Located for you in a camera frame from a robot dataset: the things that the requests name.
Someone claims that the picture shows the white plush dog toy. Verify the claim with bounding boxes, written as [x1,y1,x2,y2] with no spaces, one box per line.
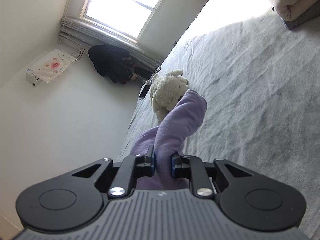
[149,69,189,122]

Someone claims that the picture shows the white wall unit printed cover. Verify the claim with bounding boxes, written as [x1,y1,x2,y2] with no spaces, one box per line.
[25,49,78,88]

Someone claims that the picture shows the dark hanging clothes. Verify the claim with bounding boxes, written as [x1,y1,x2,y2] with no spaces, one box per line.
[87,44,137,85]

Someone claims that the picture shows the grey folded garment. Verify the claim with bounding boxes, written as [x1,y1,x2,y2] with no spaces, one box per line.
[284,4,320,30]

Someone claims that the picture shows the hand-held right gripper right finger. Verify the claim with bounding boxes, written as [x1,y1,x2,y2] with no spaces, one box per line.
[170,152,250,200]

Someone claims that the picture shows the dark tablet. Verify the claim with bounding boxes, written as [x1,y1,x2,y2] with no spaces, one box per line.
[139,84,151,98]

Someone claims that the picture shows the window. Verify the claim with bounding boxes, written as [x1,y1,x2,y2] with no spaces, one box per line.
[79,0,180,44]

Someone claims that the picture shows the purple pants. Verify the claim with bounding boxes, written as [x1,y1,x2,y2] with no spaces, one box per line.
[127,89,208,190]

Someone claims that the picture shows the beige folded garment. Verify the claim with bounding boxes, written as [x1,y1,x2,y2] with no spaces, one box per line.
[272,0,320,22]

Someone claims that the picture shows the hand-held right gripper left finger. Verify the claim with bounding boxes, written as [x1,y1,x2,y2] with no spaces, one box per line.
[71,145,156,200]

